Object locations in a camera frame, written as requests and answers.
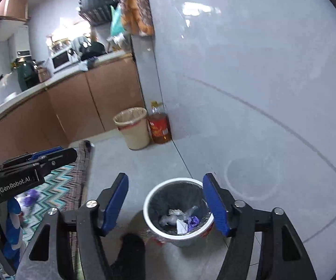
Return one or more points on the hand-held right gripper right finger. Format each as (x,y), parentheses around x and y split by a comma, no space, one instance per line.
(214,204)

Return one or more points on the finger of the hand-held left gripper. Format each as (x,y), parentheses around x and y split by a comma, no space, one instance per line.
(47,152)
(60,159)

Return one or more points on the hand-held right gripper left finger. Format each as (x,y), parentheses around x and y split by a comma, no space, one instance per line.
(116,204)

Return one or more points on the white trash bin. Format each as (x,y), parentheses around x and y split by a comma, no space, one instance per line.
(182,240)

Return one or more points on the beige trash bin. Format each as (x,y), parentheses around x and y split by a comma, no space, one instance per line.
(134,137)

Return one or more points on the person's left hand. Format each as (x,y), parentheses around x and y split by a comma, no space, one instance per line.
(12,227)

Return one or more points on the purple wrapper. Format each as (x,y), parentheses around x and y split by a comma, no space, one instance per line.
(193,222)
(31,197)

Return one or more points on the zigzag patterned rug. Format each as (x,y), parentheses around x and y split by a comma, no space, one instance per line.
(60,186)

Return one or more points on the crumpled white paper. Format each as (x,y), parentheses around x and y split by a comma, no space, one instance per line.
(182,227)

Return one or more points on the white tissue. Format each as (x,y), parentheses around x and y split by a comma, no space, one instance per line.
(175,211)

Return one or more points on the brown kitchen counter cabinet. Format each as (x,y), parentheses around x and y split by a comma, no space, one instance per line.
(69,105)

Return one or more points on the person's shoe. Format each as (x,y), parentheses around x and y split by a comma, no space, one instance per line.
(130,256)

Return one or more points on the brown box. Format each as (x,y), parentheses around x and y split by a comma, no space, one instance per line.
(43,75)

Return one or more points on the dark green appliance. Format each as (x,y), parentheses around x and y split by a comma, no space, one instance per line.
(25,75)

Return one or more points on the cooking oil bottle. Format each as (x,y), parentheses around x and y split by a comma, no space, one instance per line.
(159,128)

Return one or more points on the white microwave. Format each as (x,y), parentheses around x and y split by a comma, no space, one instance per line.
(61,59)

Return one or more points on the blue cloth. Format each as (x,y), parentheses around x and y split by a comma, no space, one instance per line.
(88,64)

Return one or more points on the black pot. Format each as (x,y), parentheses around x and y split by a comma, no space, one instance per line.
(93,49)

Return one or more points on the grey cloth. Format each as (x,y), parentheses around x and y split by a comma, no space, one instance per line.
(80,43)

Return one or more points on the white tall appliance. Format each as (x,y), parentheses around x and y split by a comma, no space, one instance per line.
(13,40)

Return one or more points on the clear plastic container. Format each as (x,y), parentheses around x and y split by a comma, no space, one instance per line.
(118,39)

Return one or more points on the teal plastic bag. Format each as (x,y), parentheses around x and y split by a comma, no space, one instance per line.
(117,22)

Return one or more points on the black dish rack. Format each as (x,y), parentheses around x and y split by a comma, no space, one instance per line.
(98,3)

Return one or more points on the orange patterned towel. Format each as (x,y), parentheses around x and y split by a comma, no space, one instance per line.
(136,5)

